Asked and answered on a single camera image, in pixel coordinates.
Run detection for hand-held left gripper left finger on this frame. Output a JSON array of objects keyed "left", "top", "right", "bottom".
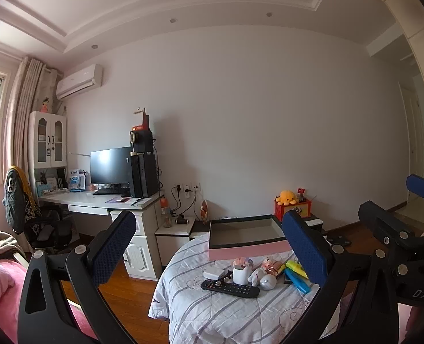
[{"left": 17, "top": 210, "right": 138, "bottom": 344}]

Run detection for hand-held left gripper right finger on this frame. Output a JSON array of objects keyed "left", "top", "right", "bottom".
[{"left": 281, "top": 209, "right": 399, "bottom": 344}]

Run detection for yellow tube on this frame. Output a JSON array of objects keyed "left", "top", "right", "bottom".
[{"left": 285, "top": 260, "right": 309, "bottom": 280}]

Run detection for rose gold cylinder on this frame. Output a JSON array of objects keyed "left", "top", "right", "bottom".
[{"left": 262, "top": 258, "right": 284, "bottom": 277}]

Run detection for black remote control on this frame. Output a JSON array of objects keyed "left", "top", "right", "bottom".
[{"left": 200, "top": 279, "right": 261, "bottom": 298}]

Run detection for red printed tin box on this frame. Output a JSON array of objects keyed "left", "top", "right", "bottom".
[{"left": 273, "top": 199, "right": 313, "bottom": 218}]

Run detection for white door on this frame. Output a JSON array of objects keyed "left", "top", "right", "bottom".
[{"left": 400, "top": 82, "right": 424, "bottom": 197}]

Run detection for white desk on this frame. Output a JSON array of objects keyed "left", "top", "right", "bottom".
[{"left": 38, "top": 190, "right": 164, "bottom": 280}]

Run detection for yellow octopus plush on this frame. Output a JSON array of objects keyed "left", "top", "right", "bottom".
[{"left": 275, "top": 190, "right": 299, "bottom": 206}]

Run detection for black office chair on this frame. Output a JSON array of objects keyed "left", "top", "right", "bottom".
[{"left": 4, "top": 167, "right": 76, "bottom": 255}]

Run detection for white bedside table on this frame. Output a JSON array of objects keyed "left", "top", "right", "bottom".
[{"left": 155, "top": 215, "right": 196, "bottom": 276}]

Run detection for clear bottle orange cap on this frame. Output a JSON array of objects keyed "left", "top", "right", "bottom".
[{"left": 160, "top": 197, "right": 172, "bottom": 228}]

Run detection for black computer tower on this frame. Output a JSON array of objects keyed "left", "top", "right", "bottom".
[{"left": 130, "top": 153, "right": 159, "bottom": 198}]

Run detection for black computer monitor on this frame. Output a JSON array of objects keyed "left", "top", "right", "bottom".
[{"left": 90, "top": 147, "right": 134, "bottom": 196}]

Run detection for low black-top cabinet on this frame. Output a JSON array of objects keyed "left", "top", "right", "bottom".
[{"left": 190, "top": 212, "right": 329, "bottom": 244}]

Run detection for dark grey jacket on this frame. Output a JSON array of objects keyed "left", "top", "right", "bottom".
[{"left": 4, "top": 168, "right": 30, "bottom": 233}]

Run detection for yellow cloth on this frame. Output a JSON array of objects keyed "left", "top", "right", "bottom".
[{"left": 10, "top": 166, "right": 38, "bottom": 210}]

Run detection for striped white quilt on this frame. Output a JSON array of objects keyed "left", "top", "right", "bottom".
[{"left": 149, "top": 236, "right": 341, "bottom": 344}]

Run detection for black speaker box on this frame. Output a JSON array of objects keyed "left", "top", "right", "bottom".
[{"left": 130, "top": 129, "right": 154, "bottom": 155}]

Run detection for red black pointed box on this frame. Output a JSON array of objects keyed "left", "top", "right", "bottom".
[{"left": 132, "top": 107, "right": 151, "bottom": 131}]

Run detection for white glass-door cabinet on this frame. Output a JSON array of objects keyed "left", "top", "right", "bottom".
[{"left": 28, "top": 110, "right": 69, "bottom": 194}]

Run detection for white air conditioner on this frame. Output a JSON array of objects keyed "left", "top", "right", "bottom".
[{"left": 56, "top": 64, "right": 103, "bottom": 100}]

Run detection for beige curtain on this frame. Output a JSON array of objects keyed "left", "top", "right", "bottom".
[{"left": 4, "top": 56, "right": 60, "bottom": 187}]

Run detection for black power cable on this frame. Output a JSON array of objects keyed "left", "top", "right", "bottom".
[{"left": 171, "top": 185, "right": 195, "bottom": 220}]

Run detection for white wall sockets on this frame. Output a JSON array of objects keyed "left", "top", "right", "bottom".
[{"left": 172, "top": 183, "right": 201, "bottom": 198}]

